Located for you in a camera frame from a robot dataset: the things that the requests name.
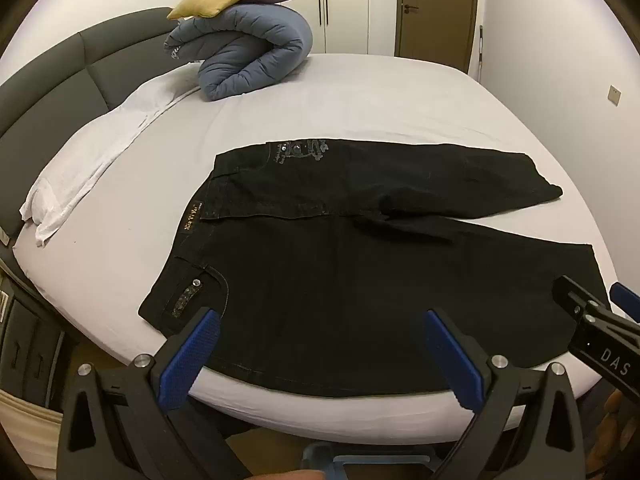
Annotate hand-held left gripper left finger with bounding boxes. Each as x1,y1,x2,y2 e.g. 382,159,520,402
56,306,253,480

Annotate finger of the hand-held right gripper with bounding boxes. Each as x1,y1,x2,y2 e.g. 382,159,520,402
552,275,610,322
610,282,640,322

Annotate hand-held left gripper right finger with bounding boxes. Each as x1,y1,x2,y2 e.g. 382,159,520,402
422,308,586,480

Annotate black pants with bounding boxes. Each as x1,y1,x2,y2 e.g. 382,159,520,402
138,137,612,398

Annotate person's right hand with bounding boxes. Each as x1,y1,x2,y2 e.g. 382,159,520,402
597,390,628,478

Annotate dark bedside cabinet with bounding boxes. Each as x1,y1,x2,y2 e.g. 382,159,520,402
0,265,67,413

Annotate white crumpled bed sheet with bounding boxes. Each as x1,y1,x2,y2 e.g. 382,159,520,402
19,71,202,247

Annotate bed with white sheet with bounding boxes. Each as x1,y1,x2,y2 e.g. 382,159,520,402
12,52,622,445

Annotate blue rolled duvet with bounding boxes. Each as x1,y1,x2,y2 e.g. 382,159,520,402
162,4,315,101

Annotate grey padded headboard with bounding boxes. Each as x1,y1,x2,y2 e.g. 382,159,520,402
0,7,187,247

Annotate brown door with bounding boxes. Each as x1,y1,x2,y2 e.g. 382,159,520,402
394,0,479,74

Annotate white wardrobe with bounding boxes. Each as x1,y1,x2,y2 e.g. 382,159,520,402
200,0,399,57

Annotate blue plastic frame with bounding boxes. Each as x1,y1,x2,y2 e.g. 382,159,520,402
301,441,432,480

